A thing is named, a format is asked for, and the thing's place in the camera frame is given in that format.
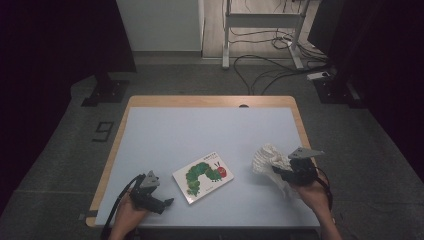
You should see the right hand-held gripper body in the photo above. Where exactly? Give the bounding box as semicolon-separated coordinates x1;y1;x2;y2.
279;147;325;187

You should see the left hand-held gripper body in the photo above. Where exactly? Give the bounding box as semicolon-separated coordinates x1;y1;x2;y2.
129;170;167;215

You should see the white waffle cloth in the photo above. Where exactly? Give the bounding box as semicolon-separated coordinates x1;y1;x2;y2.
251;143;301;200

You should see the caterpillar picture book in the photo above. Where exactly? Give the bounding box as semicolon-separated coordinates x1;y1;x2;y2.
172;152;235;205

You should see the person's left hand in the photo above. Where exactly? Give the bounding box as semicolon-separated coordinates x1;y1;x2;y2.
113;192;150;234

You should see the person's right hand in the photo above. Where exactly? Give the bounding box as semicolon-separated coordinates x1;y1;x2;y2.
289;178;332;216

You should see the light blue table mat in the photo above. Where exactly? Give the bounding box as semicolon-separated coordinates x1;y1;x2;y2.
94;106;323;229

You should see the black floor tape mark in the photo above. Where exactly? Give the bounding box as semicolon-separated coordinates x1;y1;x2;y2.
92;121;115;143

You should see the black stand base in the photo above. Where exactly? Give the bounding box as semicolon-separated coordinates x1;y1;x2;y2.
80;71;130;108
313;76;368;109

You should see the white power strip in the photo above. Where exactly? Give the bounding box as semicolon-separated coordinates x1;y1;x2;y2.
306;70;331;82

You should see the wooden table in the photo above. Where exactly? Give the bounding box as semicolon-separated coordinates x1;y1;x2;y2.
85;95;336;229

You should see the dark curtain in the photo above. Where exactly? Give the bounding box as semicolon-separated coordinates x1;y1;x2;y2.
0;0;137;214
333;0;424;183

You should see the black monitor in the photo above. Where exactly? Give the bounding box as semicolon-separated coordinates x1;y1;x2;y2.
307;0;338;56

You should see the white cabinet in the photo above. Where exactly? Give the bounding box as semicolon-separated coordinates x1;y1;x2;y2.
115;0;205;53

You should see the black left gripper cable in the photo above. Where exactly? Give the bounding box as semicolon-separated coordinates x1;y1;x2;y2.
100;173;147;240

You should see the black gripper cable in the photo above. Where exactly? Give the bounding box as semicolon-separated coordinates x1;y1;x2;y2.
314;165;335;212
100;173;147;240

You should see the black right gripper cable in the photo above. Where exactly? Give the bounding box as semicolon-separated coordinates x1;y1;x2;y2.
314;165;335;212

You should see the tangle of black floor cables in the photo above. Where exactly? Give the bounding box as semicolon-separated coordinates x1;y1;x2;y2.
228;0;334;97

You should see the white desk frame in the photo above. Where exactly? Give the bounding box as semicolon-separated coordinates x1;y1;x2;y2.
221;0;311;70

